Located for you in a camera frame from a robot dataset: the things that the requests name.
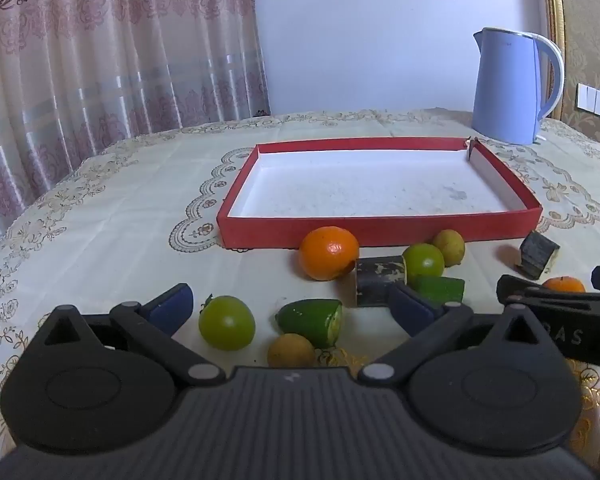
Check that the yellow-brown longan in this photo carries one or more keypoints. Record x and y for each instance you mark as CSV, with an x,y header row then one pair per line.
x,y
290,351
451,246

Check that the pink patterned curtain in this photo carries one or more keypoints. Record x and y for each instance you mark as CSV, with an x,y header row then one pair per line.
x,y
105,60

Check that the green lime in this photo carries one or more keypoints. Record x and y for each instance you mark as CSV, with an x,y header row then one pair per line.
x,y
226,324

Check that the green cucumber piece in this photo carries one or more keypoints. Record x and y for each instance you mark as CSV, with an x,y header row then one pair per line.
x,y
440,289
307,320

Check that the blue electric kettle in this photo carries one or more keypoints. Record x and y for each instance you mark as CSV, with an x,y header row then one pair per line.
x,y
505,95

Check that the green tomato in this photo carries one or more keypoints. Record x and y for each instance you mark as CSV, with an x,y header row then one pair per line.
x,y
422,262

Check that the dark eggplant piece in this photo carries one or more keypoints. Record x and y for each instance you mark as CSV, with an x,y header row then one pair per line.
x,y
377,280
537,255

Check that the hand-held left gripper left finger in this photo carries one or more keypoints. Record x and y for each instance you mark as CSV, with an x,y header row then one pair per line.
x,y
167,306

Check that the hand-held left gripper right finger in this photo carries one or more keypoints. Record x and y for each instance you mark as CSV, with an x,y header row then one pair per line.
x,y
412,310

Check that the white light switch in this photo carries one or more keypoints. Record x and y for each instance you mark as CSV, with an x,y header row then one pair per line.
x,y
594,100

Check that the orange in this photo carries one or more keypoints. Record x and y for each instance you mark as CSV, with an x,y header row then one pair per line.
x,y
564,285
328,254

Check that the gold wall panel frame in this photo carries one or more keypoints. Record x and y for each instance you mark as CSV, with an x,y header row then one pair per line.
x,y
555,10

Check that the red cardboard tray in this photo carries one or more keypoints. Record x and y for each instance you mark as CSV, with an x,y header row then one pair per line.
x,y
380,190

